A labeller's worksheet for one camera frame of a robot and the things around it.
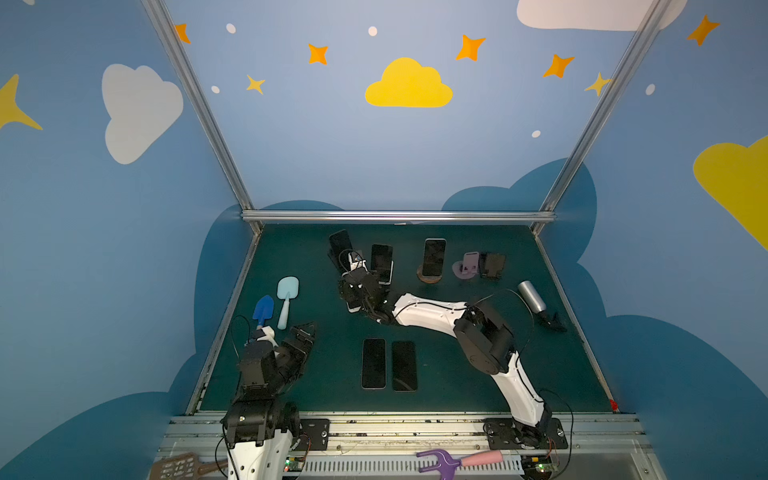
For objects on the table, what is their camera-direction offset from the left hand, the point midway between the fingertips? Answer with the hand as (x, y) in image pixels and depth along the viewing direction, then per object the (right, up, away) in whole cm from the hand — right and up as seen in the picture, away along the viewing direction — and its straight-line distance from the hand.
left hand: (320, 335), depth 75 cm
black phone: (+22, -12, +10) cm, 27 cm away
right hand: (+6, +15, +17) cm, 24 cm away
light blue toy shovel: (-17, +9, +26) cm, 33 cm away
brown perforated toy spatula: (-32, -30, -5) cm, 44 cm away
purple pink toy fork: (+32, -30, -5) cm, 44 cm away
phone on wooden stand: (+33, +21, +20) cm, 44 cm away
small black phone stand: (+54, +17, +28) cm, 63 cm away
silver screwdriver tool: (+67, +4, +21) cm, 70 cm away
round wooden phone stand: (+33, +12, +32) cm, 47 cm away
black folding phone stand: (-3, +19, +35) cm, 40 cm away
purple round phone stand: (+46, +16, +29) cm, 57 cm away
